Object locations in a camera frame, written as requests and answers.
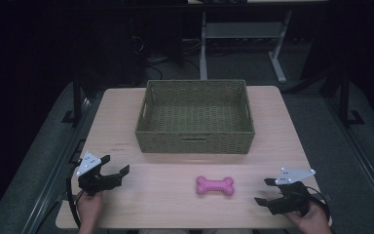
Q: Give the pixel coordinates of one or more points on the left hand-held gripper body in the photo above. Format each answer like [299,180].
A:
[92,181]

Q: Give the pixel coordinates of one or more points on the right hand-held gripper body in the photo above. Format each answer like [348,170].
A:
[291,195]

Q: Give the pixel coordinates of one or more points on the pink bone-shaped dog toy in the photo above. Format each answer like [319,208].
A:
[215,185]

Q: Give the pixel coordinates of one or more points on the green woven basket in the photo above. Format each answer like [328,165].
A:
[194,113]

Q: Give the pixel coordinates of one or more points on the person's left hand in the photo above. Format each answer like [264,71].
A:
[90,208]

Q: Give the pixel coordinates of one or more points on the person's right hand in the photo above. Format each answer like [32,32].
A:
[313,221]

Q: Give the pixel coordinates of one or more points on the black metal stand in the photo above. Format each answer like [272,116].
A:
[76,97]
[345,97]

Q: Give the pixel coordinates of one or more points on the grey metal floor rail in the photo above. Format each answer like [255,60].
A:
[58,169]
[360,156]

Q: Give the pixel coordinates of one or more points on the grey metal desk frame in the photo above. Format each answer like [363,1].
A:
[240,31]

